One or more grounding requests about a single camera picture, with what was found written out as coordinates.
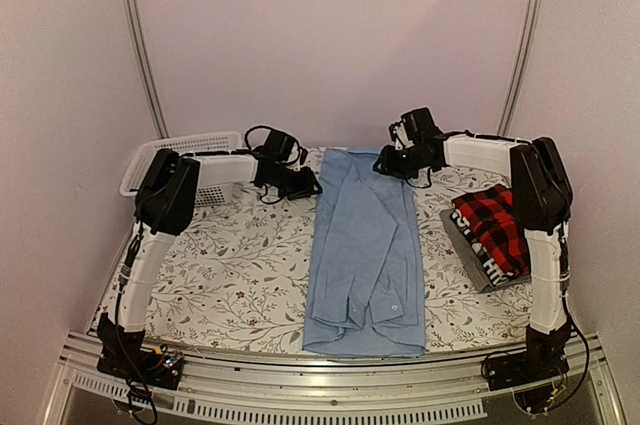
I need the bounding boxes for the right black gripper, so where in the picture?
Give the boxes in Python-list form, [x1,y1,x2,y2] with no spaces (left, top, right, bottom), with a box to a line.
[375,145,431,180]

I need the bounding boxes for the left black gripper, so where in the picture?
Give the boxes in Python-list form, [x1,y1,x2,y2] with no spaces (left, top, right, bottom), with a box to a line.
[268,166,322,201]

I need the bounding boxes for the light blue long sleeve shirt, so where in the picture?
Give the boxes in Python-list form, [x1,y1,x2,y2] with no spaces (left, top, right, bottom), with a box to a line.
[302,148,426,357]

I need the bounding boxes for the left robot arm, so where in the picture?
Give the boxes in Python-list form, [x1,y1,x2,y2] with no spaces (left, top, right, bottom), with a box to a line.
[97,126,323,379]

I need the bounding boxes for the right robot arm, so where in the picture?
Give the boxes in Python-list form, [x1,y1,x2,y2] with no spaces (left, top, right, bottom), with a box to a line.
[373,108,573,381]

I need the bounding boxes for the white plastic basket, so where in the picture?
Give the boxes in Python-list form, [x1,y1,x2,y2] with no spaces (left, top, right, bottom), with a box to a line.
[119,131,242,207]

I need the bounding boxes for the floral table mat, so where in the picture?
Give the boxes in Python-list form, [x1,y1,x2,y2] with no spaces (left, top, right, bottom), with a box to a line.
[87,145,551,357]

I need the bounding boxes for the red black plaid shirt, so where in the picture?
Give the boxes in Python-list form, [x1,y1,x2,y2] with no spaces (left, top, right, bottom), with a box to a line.
[452,184,531,278]

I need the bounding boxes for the grey folded shirt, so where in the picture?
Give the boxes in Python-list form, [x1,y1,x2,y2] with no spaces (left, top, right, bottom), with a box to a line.
[439,208,533,294]

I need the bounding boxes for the black shirt white letters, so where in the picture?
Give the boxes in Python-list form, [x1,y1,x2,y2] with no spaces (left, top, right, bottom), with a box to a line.
[448,209,516,288]

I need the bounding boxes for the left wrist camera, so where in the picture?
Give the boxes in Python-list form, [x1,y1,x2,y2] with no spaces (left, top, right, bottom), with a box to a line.
[298,147,308,166]

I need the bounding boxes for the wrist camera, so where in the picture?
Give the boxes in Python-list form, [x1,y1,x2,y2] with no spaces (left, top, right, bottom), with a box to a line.
[298,147,308,166]
[388,121,406,150]

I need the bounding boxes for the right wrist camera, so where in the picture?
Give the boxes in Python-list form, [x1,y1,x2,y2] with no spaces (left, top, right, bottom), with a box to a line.
[388,121,406,150]

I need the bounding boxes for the aluminium front rail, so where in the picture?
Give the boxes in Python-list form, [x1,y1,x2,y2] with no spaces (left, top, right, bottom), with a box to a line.
[41,331,626,425]

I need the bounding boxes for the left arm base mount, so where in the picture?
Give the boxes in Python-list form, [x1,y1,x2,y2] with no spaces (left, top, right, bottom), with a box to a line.
[97,330,184,390]

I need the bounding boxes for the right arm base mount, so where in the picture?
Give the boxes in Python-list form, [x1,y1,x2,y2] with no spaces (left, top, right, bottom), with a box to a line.
[481,324,571,415]

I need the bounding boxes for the right aluminium post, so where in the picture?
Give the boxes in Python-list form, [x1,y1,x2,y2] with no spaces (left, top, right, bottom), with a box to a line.
[497,0,543,135]

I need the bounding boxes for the aluminium post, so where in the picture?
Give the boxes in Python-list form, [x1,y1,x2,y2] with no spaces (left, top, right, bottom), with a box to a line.
[497,0,543,135]
[122,0,169,139]

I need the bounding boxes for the left aluminium post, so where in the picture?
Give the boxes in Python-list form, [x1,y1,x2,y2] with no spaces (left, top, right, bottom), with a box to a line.
[122,0,169,139]

